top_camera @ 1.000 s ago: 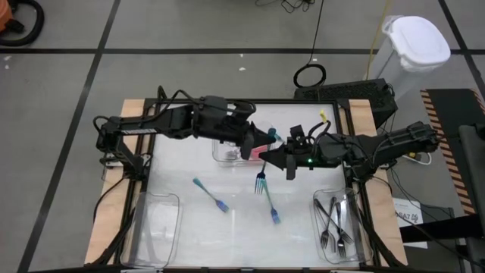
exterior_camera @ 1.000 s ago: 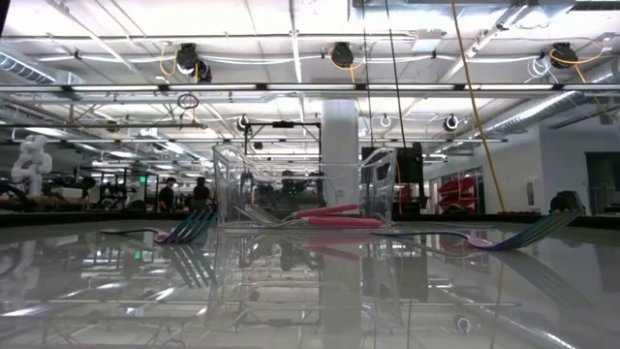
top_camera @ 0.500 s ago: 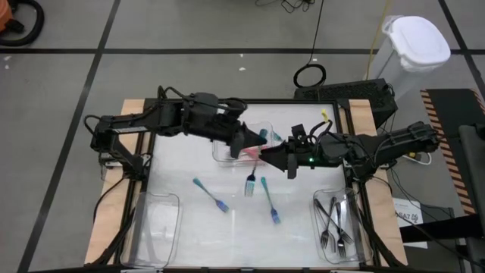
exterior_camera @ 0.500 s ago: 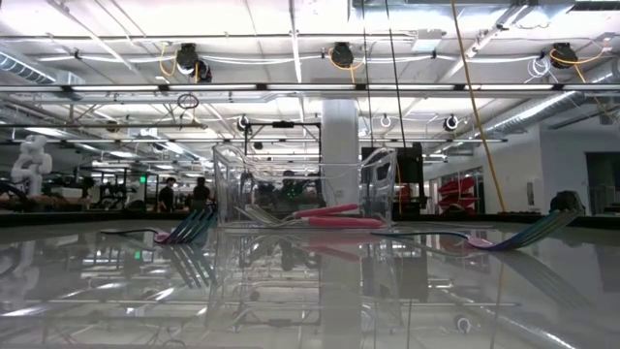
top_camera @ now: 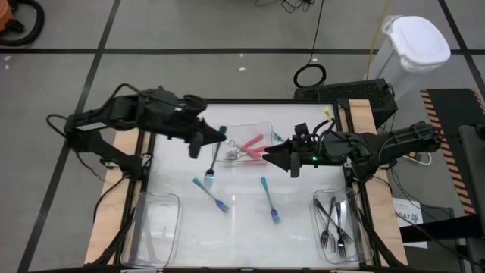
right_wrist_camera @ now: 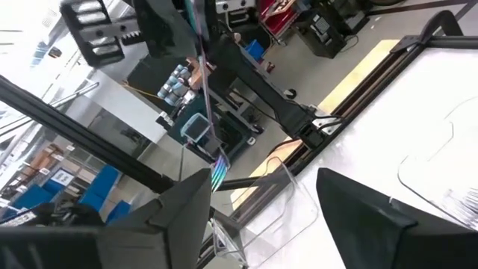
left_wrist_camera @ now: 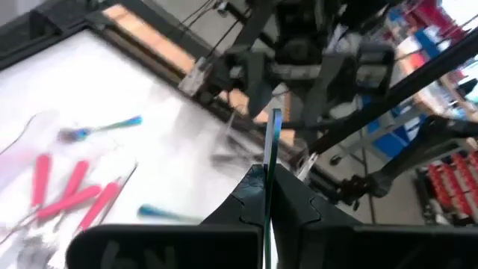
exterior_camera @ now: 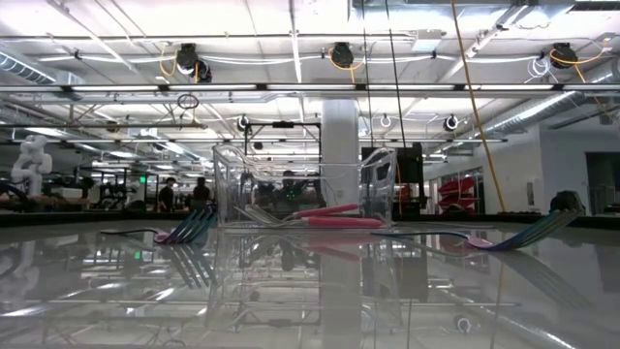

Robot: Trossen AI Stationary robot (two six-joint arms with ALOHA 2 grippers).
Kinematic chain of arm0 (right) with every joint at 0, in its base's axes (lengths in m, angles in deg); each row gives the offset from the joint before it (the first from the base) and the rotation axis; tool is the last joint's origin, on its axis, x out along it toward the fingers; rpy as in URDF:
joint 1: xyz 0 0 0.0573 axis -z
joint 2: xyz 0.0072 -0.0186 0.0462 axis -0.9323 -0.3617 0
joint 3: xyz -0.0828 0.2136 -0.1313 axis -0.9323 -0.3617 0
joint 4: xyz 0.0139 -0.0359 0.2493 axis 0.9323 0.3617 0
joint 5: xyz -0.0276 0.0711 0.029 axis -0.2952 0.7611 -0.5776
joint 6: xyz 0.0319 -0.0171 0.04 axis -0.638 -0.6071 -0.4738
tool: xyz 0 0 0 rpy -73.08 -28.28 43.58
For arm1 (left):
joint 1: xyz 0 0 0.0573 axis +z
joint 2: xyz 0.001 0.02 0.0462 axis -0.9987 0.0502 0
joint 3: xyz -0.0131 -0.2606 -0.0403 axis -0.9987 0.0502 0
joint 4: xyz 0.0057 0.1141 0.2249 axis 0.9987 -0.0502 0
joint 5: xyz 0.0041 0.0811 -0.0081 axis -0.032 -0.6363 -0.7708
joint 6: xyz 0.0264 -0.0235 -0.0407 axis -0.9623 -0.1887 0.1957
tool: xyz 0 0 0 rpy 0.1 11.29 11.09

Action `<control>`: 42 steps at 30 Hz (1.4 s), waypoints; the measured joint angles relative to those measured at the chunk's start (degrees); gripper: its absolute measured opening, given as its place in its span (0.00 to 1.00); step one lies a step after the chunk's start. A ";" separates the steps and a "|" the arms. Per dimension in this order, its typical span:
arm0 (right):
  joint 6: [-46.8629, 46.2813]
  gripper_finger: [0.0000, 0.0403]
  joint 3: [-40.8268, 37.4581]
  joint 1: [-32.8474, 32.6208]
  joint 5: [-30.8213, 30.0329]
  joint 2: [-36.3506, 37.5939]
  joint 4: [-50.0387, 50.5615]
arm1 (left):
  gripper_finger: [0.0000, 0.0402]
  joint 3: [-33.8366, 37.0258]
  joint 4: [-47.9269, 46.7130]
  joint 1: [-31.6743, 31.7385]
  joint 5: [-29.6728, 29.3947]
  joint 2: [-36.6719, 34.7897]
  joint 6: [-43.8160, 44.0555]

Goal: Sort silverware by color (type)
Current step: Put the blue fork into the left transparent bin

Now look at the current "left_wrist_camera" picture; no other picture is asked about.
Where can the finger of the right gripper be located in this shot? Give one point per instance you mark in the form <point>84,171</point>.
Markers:
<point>258,86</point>
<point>323,86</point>

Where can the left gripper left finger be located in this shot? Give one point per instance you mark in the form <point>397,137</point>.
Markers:
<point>224,239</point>

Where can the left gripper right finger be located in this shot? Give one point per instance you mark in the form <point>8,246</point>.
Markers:
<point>317,239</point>

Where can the teal iridescent fork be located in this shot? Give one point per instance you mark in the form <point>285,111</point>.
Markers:
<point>157,212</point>
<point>275,130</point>
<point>112,126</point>

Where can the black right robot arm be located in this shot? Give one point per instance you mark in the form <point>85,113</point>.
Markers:
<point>257,22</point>

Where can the clear plastic bin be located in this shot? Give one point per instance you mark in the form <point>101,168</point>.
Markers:
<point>127,179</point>
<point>231,142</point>

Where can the blue crate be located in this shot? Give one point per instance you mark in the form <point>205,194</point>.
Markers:
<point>390,143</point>

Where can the red bin rack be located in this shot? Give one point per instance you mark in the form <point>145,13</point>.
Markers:
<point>440,15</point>

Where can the red drawer rack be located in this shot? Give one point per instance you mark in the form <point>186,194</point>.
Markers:
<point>455,187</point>

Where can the silver metal bracket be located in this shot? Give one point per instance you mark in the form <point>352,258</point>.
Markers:
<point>194,76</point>

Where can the black metal table frame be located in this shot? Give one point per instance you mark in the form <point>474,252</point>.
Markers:
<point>22,41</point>

